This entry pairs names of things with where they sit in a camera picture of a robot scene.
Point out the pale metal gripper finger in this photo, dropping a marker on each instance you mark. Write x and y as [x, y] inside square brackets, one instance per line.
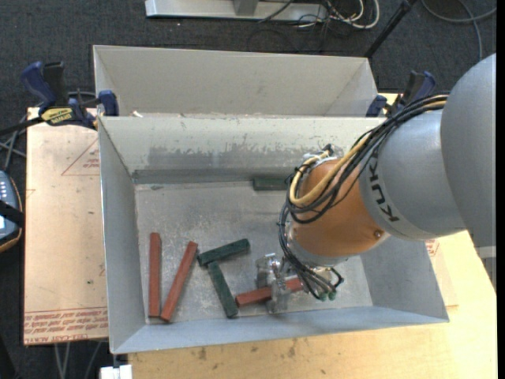
[279, 303]
[265, 269]

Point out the red-brown flat block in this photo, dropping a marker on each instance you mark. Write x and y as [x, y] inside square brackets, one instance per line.
[155, 275]
[252, 296]
[179, 280]

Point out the dark green flat block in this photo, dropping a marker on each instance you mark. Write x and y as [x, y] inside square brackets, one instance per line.
[270, 184]
[225, 251]
[223, 290]

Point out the grey metal bin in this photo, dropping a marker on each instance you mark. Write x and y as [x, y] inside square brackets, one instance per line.
[236, 211]

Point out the brown cardboard board red print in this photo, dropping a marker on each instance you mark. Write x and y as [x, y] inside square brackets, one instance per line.
[63, 227]

